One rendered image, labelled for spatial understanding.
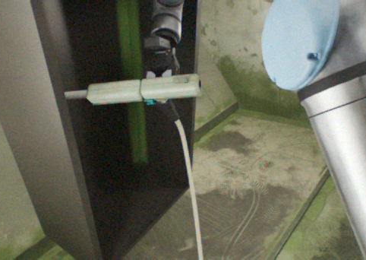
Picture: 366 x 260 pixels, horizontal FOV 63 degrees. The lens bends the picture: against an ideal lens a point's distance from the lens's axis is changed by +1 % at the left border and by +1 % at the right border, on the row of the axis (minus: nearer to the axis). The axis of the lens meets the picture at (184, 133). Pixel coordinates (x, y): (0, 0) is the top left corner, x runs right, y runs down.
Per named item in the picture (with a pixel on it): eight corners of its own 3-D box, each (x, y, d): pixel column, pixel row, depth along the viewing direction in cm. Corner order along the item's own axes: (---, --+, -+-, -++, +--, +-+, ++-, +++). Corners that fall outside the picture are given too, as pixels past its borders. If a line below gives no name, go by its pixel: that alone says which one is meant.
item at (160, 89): (212, 108, 92) (197, 68, 72) (212, 122, 91) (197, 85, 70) (75, 118, 104) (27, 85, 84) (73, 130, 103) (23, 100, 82)
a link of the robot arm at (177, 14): (155, -24, 88) (153, 1, 97) (151, 11, 84) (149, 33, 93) (186, -18, 89) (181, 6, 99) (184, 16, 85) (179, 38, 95)
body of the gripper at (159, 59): (179, 82, 88) (181, 48, 92) (171, 67, 80) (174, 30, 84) (155, 84, 90) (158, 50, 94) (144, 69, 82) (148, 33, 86)
